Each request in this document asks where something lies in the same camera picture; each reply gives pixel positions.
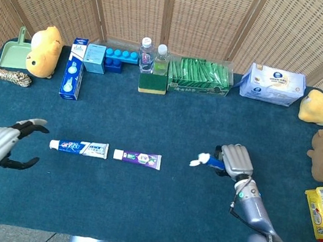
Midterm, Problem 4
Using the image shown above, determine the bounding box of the yellow chick plush toy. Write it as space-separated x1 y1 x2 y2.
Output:
22 22 67 81

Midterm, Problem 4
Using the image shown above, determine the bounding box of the light green dustpan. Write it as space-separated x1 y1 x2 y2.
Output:
0 23 37 73

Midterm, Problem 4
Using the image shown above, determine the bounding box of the clear bottle pink label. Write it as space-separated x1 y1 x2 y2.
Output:
134 36 159 76

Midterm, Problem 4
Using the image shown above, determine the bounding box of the green yellow sponge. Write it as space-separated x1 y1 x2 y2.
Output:
137 71 169 97

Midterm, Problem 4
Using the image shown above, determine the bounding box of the green drink bottle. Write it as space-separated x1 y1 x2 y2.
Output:
151 43 174 78

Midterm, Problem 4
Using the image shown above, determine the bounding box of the light blue carton box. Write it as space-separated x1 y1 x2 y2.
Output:
81 42 110 75

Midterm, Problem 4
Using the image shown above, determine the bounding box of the long light blue building block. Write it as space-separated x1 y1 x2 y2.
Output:
104 46 141 66

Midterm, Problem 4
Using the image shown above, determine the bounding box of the blue toothpaste carton box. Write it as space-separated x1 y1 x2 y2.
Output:
58 35 90 102

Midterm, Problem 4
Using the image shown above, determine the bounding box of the teal carpet table cover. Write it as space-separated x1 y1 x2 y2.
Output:
0 34 323 242

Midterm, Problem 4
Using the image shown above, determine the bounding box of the black floor cable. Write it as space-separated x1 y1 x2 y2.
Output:
43 230 57 242

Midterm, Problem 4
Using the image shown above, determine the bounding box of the dark blue building block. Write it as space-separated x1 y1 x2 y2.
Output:
103 57 125 75

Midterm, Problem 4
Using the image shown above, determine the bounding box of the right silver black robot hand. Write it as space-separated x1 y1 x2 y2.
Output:
210 141 258 184

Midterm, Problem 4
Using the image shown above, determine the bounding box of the brown white rope bundle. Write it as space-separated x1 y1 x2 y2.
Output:
0 67 34 89

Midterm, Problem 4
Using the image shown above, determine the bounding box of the green tea bag box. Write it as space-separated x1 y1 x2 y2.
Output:
164 53 237 102

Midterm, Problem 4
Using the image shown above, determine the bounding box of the purple toothpaste tube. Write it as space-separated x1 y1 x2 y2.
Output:
112 147 163 171

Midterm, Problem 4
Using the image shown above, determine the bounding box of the white blue tissue pack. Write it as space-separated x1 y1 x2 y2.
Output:
237 60 310 110

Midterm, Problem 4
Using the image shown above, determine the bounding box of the blue white Crest toothpaste tube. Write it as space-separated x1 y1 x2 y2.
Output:
48 134 110 160
189 150 228 172

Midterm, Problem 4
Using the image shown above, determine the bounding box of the wicker folding screen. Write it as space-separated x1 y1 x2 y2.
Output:
0 0 323 142

